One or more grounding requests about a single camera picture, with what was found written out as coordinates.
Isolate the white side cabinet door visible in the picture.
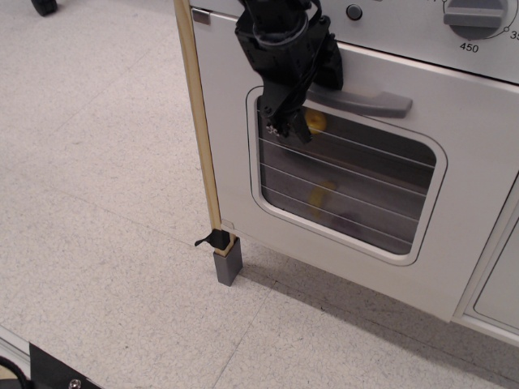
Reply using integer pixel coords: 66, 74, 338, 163
453, 182, 518, 339

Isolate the white oven door with window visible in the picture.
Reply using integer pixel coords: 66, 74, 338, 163
191, 11, 519, 323

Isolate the light wooden side post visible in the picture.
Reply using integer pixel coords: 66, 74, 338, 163
172, 0, 238, 259

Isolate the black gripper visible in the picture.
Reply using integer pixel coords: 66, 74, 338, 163
234, 11, 344, 144

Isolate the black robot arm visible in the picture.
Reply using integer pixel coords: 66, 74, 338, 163
235, 1, 344, 143

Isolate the white toy oven cabinet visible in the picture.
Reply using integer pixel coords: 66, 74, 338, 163
188, 0, 519, 349

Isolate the grey leg foot cap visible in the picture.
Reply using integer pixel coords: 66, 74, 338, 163
213, 237, 243, 287

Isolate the grey temperature knob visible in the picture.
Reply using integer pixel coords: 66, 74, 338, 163
443, 0, 508, 41

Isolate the yellow handled toy knife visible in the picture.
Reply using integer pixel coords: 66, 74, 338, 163
305, 108, 328, 135

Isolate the yellow toy banana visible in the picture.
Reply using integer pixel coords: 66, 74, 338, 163
308, 181, 337, 216

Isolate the black tape strip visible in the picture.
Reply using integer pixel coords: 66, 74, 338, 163
195, 229, 230, 250

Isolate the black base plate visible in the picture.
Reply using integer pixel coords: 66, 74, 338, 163
29, 343, 101, 389

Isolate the grey oven door handle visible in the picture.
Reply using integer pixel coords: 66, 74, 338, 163
305, 84, 413, 118

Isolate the purple toy eggplant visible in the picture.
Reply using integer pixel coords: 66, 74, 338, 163
331, 213, 362, 239

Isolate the aluminium frame rail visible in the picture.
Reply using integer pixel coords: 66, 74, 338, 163
0, 326, 31, 378

